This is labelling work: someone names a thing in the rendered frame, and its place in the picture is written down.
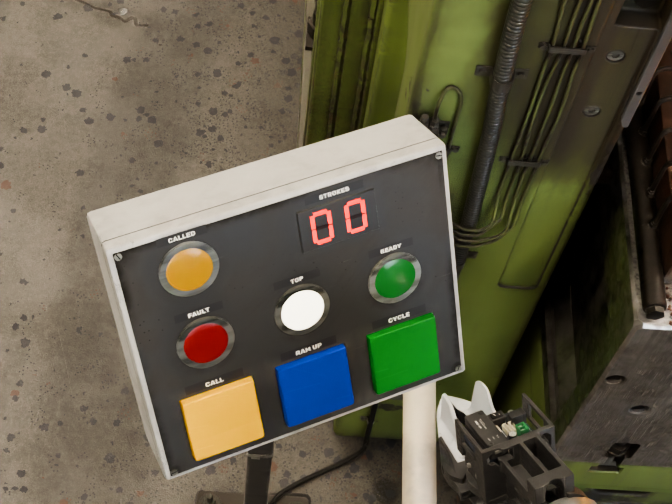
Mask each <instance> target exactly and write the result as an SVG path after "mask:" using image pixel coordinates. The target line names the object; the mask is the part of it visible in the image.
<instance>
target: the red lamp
mask: <svg viewBox="0 0 672 504"><path fill-rule="evenodd" d="M227 345H228V334H227V332H226V330H225V329H224V328H223V327H222V326H220V325H218V324H214V323H207V324H202V325H200V326H198V327H196V328H195V329H193V330H192V331H191V332H190V333H189V334H188V336H187V337H186V339H185V342H184V352H185V354H186V356H187V357H188V358H189V359H190V360H191V361H194V362H196V363H207V362H211V361H213V360H215V359H217V358H218V357H219V356H221V355H222V354H223V352H224V351H225V349H226V347H227Z"/></svg>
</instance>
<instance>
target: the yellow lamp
mask: <svg viewBox="0 0 672 504"><path fill-rule="evenodd" d="M212 269H213V263H212V260H211V258H210V256H209V255H208V254H207V253H206V252H205V251H203V250H201V249H196V248H190V249H185V250H183V251H181V252H179V253H177V254H176V255H175V256H174V257H173V258H172V259H171V260H170V262H169V263H168V266H167V270H166V277H167V280H168V282H169V283H170V285H171V286H173V287H174V288H175V289H178V290H181V291H190V290H194V289H197V288H199V287H201V286H202V285H203V284H204V283H205V282H207V280H208V279H209V277H210V276H211V273H212Z"/></svg>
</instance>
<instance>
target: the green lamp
mask: <svg viewBox="0 0 672 504"><path fill-rule="evenodd" d="M414 280H415V268H414V266H413V264H412V263H411V262H409V261H407V260H404V259H396V260H392V261H390V262H388V263H387V264H385V265H384V266H383V267H382V268H381V269H380V270H379V272H378V274H377V276H376V279H375V287H376V290H377V292H378V293H379V294H380V295H381V296H383V297H385V298H395V297H399V296H401V295H403V294H404V293H406V292H407V291H408V290H409V289H410V287H411V286H412V284H413V282H414Z"/></svg>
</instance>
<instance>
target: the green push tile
mask: <svg viewBox="0 0 672 504"><path fill-rule="evenodd" d="M366 339H367V346H368V353H369V361H370V368H371V375H372V382H373V389H374V391H375V392H376V394H378V395H380V394H382V393H385V392H388V391H391V390H393V389H396V388H399V387H401V386H404V385H407V384H410V383H412V382H415V381H418V380H421V379H423V378H426V377H429V376H431V375H434V374H437V373H439V372H440V362H439V352H438V342H437V333H436V323H435V316H434V315H433V314H432V313H428V314H425V315H422V316H419V317H416V318H414V319H411V320H408V321H405V322H402V323H399V324H397V325H394V326H391V327H388V328H385V329H382V330H380V331H377V332H374V333H371V334H368V335H366Z"/></svg>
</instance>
